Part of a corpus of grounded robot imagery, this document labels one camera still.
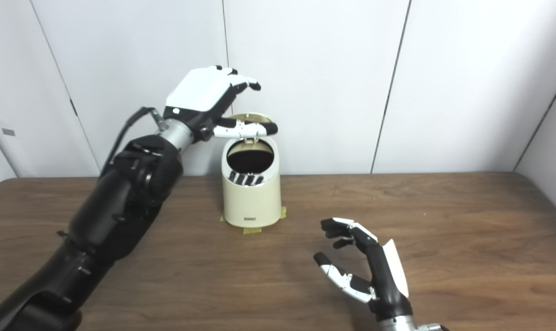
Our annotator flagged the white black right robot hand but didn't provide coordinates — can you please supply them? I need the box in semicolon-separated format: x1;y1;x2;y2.
313;217;414;322

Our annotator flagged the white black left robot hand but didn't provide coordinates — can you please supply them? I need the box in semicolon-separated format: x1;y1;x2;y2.
164;65;278;142

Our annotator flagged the cream-colored round bin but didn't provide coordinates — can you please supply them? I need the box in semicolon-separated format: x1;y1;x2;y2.
221;137;282;228

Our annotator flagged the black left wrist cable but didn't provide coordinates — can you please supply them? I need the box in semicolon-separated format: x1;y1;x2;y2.
98;107;168;177

